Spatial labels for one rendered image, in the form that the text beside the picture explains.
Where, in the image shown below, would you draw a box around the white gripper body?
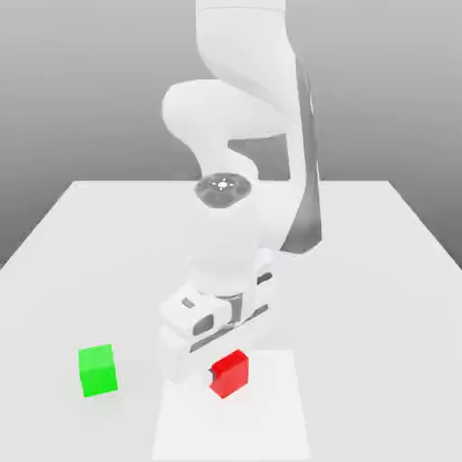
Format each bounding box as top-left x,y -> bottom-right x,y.
160,271 -> 281,384

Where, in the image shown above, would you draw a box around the small red cube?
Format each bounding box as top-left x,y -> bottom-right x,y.
208,348 -> 250,400

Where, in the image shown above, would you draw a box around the small green cube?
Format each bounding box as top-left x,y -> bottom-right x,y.
78,343 -> 119,399

